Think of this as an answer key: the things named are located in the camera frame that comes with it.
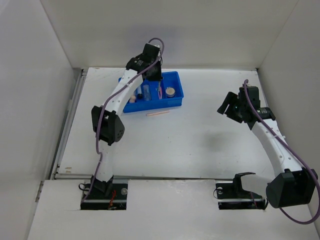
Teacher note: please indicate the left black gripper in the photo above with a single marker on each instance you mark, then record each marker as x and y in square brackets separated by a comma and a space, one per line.
[158, 77]

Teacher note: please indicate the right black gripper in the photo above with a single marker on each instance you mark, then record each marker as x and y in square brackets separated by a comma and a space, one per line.
[229, 98]

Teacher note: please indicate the houndstooth pattern pencil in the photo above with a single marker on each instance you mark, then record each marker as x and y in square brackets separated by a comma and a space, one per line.
[159, 89]

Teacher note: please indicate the clear plastic bottle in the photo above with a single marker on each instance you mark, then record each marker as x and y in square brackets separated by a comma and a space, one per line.
[146, 92]

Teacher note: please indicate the clear tube black cap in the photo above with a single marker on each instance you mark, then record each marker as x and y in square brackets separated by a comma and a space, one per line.
[139, 94]

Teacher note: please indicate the pink makeup brush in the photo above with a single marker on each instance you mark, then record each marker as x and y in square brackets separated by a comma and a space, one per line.
[161, 96]

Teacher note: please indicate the round compact case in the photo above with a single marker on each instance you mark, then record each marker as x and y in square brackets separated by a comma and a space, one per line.
[170, 92]

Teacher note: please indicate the beige makeup sponge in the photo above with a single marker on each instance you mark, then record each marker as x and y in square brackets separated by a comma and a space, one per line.
[132, 99]

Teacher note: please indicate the beige cosmetic stick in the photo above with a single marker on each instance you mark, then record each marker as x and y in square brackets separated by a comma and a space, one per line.
[157, 113]

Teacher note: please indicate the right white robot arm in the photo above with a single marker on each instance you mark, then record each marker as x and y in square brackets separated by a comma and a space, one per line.
[292, 184]

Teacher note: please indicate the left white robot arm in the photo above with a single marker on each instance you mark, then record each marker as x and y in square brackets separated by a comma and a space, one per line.
[106, 121]

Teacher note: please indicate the blue plastic organizer tray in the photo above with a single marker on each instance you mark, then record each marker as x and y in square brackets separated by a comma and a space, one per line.
[169, 79]

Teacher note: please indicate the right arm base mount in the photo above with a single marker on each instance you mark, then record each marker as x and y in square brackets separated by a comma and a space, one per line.
[231, 195]

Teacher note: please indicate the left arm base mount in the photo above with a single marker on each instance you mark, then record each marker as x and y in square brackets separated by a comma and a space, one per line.
[109, 196]

